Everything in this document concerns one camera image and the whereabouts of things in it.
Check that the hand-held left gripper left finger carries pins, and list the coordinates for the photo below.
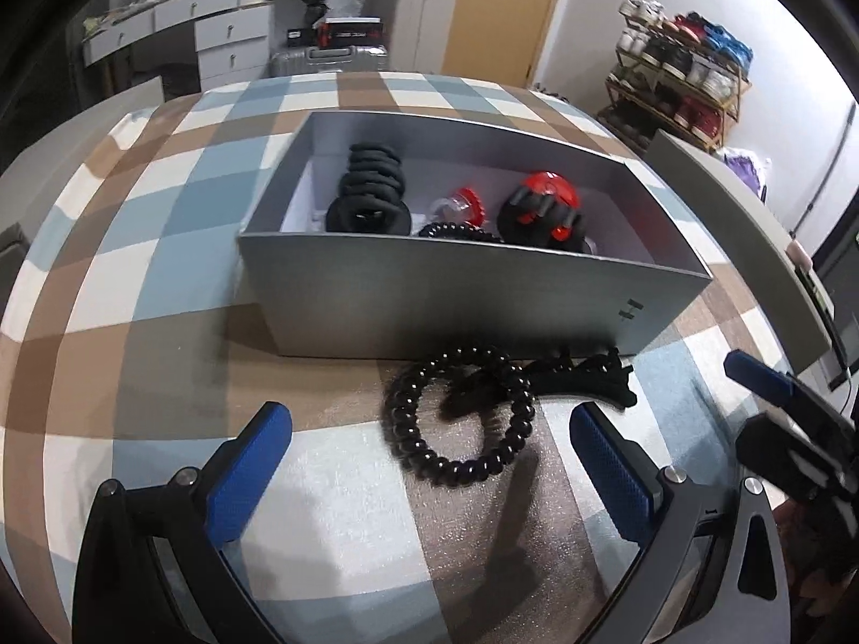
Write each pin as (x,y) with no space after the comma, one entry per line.
(248,476)

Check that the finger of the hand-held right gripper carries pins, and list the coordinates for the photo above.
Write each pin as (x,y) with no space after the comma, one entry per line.
(765,375)
(778,446)

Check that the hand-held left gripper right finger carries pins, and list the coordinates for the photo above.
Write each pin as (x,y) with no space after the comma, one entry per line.
(614,476)

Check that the black ruffled hair band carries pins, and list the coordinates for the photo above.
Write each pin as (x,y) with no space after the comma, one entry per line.
(590,379)

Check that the grey cardboard box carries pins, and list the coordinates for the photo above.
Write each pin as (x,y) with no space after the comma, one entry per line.
(436,295)

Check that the black claw hair clip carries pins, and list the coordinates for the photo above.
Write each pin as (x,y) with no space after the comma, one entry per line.
(366,216)

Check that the red black claw clip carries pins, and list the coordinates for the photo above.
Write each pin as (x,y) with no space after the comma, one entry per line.
(543,191)

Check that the red clear hair clip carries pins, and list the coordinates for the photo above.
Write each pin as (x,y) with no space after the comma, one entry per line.
(470,204)

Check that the grey bed board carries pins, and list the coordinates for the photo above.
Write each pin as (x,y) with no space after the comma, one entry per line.
(738,228)
(127,97)

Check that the purple bag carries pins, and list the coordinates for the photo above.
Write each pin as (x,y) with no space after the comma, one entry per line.
(745,171)

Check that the wooden shoe rack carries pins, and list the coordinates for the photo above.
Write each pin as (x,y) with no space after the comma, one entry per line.
(731,104)

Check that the checked bed cover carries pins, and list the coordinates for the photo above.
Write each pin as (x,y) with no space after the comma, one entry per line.
(168,214)

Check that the rows of shoes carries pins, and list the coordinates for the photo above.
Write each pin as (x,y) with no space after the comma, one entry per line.
(678,60)

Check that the silver suitcase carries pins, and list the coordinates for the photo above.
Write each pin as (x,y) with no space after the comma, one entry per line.
(329,60)

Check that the small black box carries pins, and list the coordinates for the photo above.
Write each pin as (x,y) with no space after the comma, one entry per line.
(296,36)

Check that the white desk with drawers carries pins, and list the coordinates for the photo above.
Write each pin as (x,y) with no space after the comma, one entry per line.
(228,30)

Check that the wooden door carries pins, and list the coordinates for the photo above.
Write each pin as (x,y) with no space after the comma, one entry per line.
(496,13)

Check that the black box with red print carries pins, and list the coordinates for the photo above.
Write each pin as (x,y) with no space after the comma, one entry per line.
(349,32)

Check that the white cabinet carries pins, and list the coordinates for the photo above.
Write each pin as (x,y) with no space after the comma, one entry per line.
(423,13)

